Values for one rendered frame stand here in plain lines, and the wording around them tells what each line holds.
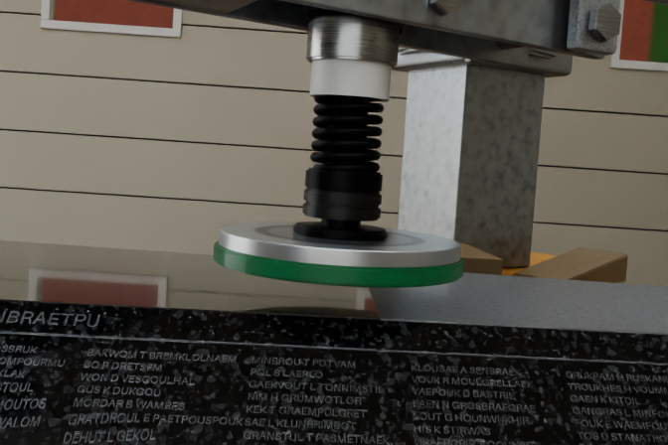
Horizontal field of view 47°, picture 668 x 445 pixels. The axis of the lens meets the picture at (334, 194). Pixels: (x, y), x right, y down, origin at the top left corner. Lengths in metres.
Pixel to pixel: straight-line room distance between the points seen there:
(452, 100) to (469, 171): 0.13
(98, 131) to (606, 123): 4.40
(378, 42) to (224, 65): 6.19
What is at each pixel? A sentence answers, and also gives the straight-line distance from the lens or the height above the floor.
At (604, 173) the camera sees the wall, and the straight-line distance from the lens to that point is 7.18.
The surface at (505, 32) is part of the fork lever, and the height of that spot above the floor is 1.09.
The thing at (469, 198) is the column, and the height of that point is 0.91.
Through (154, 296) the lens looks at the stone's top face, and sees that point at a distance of 0.67.
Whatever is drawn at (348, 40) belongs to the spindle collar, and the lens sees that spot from 0.65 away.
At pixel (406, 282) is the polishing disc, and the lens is 0.60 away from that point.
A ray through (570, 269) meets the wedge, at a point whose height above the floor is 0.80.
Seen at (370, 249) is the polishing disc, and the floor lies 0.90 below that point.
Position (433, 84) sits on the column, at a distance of 1.50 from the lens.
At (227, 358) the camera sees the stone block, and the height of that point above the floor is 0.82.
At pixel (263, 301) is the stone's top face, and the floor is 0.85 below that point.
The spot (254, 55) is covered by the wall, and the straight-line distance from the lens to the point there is 6.81.
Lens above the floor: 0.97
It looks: 3 degrees down
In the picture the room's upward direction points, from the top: 4 degrees clockwise
